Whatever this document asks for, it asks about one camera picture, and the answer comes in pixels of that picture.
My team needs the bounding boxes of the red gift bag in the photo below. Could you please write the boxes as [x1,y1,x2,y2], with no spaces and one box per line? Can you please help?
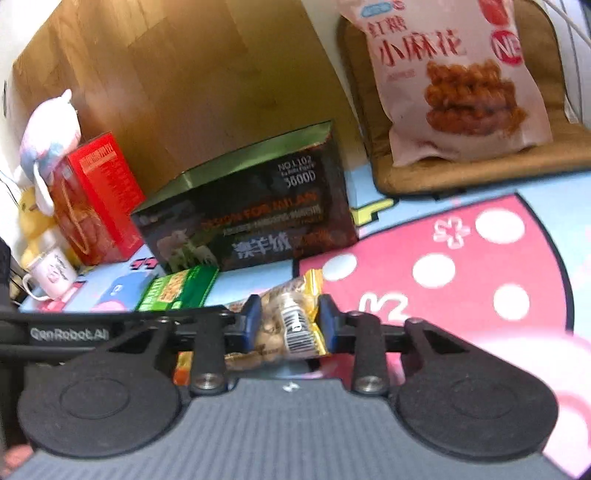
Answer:
[49,133,145,266]

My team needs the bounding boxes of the black cardboard box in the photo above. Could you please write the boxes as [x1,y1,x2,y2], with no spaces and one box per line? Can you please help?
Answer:
[131,121,358,273]

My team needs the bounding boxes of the wooden board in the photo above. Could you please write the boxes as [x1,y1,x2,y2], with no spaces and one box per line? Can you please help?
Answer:
[8,1,366,194]

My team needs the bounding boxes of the peanut snack packet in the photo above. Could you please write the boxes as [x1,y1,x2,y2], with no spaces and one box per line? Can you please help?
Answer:
[225,269,328,371]

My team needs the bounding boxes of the white power cable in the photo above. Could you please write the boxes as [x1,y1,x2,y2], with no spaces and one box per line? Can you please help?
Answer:
[540,0,591,43]

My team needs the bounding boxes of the pastel plush toy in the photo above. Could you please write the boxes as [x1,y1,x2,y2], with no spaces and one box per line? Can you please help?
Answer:
[12,89,81,217]

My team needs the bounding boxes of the pink snack bag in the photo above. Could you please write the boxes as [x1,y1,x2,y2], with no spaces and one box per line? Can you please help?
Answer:
[338,0,552,167]

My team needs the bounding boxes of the white mug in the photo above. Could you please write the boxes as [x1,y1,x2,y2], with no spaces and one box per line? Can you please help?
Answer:
[22,246,78,302]

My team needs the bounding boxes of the green snack packet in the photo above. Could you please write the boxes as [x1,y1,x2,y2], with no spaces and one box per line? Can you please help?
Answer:
[136,265,218,311]

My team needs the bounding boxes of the yellow plush toy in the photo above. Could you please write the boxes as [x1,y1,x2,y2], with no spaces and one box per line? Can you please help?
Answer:
[18,187,57,269]

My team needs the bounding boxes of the brown seat cushion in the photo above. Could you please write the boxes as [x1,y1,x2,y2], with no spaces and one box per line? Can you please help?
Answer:
[338,1,590,195]

